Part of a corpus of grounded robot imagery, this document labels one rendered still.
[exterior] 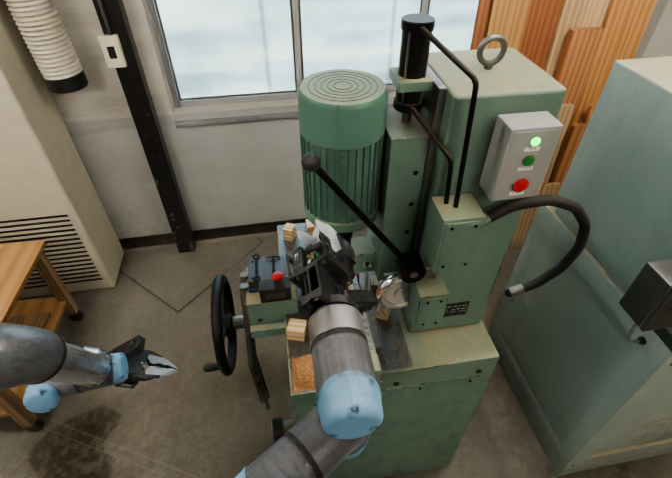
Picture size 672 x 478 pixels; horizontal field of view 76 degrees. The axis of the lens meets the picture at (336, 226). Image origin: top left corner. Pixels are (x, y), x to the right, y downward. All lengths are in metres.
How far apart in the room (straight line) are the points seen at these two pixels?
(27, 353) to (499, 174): 0.88
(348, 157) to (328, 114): 0.10
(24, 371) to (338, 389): 0.57
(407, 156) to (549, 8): 1.61
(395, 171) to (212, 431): 1.49
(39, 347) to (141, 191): 1.77
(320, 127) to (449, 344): 0.75
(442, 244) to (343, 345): 0.43
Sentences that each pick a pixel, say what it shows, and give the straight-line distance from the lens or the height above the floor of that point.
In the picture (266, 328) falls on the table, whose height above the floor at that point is 0.87.
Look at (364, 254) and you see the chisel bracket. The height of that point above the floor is 1.07.
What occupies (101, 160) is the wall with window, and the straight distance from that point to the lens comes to 2.53.
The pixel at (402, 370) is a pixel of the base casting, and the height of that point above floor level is 0.80.
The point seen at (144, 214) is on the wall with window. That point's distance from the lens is 2.70.
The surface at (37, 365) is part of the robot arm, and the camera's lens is 0.92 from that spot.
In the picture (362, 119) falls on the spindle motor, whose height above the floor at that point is 1.48.
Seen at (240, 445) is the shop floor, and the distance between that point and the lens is 2.03.
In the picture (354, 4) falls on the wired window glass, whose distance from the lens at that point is 2.23.
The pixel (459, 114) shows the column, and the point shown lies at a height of 1.48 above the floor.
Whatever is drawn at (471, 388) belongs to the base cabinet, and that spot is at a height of 0.64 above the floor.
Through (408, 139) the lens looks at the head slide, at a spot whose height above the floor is 1.42.
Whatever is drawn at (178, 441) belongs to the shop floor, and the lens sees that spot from 2.10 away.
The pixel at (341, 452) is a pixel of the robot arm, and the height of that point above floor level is 1.27.
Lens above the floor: 1.85
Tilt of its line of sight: 42 degrees down
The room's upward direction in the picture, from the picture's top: straight up
